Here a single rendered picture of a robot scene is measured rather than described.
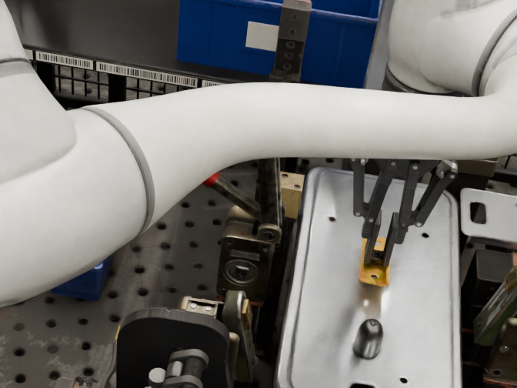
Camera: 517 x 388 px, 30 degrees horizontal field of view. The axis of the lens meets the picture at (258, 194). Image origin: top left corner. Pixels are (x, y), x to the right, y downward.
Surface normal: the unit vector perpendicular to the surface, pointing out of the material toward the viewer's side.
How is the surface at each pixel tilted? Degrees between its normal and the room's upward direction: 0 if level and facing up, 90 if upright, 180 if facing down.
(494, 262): 0
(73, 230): 71
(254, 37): 90
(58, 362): 0
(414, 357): 0
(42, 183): 34
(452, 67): 98
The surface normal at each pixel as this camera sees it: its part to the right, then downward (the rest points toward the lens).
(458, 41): -0.50, 0.35
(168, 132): 0.69, -0.44
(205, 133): 0.79, -0.17
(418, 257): 0.11, -0.73
